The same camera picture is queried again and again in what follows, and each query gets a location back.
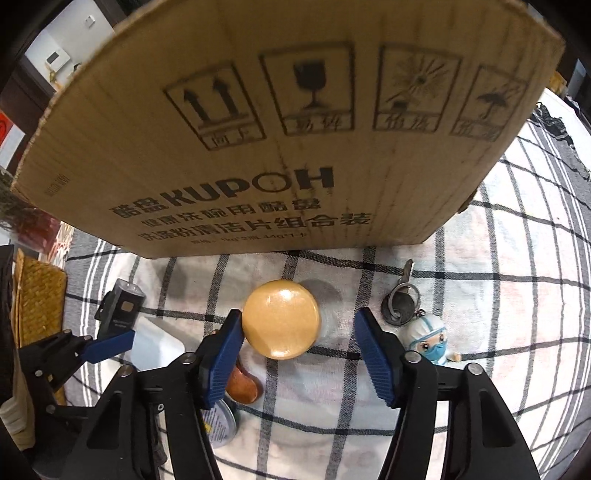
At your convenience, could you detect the round metal tin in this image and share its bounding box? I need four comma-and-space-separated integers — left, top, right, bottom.
203, 397, 240, 448

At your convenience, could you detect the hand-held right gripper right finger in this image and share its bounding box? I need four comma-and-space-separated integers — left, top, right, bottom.
355, 307, 541, 480

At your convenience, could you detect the glass vase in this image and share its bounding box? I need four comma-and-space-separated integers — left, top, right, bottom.
16, 205, 62, 254

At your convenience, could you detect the small black light device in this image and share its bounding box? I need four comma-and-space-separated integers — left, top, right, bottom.
112, 279, 144, 330

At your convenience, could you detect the masked figurine keychain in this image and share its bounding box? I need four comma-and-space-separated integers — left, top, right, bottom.
399, 310, 462, 366

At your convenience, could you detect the black white checked tablecloth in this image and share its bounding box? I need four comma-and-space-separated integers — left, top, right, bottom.
65, 99, 591, 480

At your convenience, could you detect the silver key with ring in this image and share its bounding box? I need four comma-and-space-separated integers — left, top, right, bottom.
381, 259, 421, 326

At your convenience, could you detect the woven straw mat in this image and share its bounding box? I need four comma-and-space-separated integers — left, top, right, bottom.
11, 249, 68, 402

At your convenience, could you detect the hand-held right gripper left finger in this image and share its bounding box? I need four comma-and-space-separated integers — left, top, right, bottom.
60, 308, 245, 480

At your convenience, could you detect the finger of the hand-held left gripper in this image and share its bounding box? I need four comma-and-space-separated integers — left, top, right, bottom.
18, 329, 137, 418
95, 292, 116, 325

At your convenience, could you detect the floral patterned placemat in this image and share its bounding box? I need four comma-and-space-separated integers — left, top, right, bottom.
46, 222, 75, 269

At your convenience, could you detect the brown wooden spoon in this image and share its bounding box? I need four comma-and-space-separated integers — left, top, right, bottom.
226, 362, 264, 404

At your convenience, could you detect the brown cardboard box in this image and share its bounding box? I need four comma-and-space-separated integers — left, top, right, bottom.
10, 0, 568, 260

